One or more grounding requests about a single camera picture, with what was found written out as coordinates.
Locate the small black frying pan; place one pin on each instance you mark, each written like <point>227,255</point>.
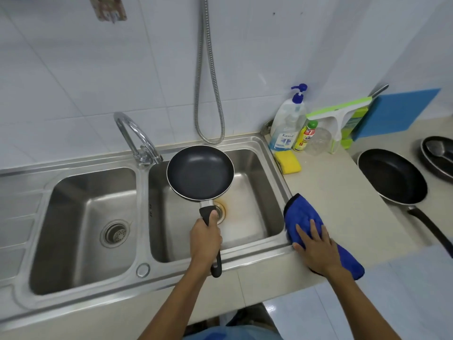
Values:
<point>200,171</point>

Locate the person's right forearm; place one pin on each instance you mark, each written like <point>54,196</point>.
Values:
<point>361,311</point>

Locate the yellow sponge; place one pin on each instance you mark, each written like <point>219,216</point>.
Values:
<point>287,162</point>

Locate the blue microfibre cloth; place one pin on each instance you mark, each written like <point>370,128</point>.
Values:
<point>301,212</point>

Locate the large black frying pan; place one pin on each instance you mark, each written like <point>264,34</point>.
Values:
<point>439,166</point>

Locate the blue cutting board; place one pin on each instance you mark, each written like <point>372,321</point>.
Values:
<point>396,113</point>

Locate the brown adhesive wall hook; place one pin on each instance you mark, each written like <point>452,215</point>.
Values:
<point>108,8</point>

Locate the person's left hand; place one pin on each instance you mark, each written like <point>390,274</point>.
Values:
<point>205,244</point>

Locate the green white squeegee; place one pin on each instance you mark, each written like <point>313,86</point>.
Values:
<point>336,109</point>

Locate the chrome faucet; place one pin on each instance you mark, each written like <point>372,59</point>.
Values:
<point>139,138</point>

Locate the small yellow bottle green cap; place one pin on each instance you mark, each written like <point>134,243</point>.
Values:
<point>304,138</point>

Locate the person's camouflage trousers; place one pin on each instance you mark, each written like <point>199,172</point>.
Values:
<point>255,315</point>

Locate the medium black frying pan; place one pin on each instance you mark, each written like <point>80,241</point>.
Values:
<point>393,177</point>

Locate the metal sink strainer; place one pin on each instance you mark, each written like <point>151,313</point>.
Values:
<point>115,233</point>
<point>221,212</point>

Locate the clear glass cup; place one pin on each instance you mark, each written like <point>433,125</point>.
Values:
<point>318,142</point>

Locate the green knife block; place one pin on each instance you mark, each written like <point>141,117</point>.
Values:
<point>355,120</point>

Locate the stainless steel double sink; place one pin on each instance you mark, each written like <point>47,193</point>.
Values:
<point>81,208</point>

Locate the person's left forearm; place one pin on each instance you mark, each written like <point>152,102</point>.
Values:
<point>173,308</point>

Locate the person's blue shirt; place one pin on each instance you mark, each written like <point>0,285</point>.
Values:
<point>233,334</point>

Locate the clear pump soap bottle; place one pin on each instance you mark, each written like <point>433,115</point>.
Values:
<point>286,123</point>

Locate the person's right hand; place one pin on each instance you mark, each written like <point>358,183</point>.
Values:
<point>320,254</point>

